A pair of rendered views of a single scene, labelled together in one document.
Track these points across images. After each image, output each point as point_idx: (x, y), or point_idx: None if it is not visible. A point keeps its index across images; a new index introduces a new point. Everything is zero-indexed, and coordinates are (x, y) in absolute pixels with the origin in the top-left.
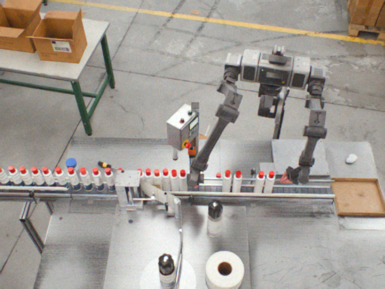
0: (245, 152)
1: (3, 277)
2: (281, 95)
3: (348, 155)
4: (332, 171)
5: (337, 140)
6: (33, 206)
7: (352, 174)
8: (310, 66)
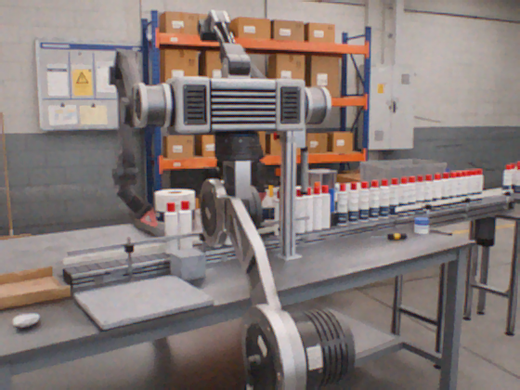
0: (245, 284)
1: (422, 328)
2: (216, 180)
3: (32, 330)
4: (68, 305)
5: None
6: (502, 367)
7: (25, 311)
8: (168, 84)
